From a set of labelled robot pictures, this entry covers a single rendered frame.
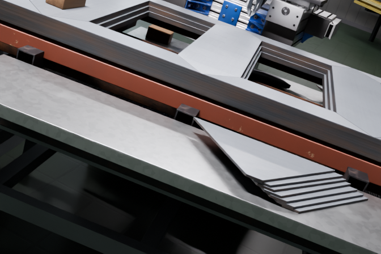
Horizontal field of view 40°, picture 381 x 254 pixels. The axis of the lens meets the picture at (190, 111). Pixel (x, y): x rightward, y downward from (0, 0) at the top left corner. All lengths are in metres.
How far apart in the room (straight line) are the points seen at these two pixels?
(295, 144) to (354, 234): 0.32
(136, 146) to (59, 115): 0.18
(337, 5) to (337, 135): 9.49
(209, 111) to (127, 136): 0.28
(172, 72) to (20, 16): 0.43
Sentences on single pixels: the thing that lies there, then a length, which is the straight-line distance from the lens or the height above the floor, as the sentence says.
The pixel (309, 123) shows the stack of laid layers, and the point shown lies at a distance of 1.33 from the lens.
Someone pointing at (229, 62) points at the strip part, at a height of 0.87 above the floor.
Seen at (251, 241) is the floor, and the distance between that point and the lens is 2.38.
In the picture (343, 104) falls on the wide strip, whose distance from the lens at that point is 1.52.
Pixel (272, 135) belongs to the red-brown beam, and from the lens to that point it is 1.34.
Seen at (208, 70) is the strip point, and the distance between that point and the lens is 1.37.
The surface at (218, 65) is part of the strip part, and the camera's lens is 1.44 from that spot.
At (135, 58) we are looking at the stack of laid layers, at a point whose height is 0.84.
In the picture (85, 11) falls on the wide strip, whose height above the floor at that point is 0.87.
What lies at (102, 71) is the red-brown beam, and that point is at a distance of 1.40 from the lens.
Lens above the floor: 1.25
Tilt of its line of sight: 21 degrees down
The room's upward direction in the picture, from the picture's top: 18 degrees clockwise
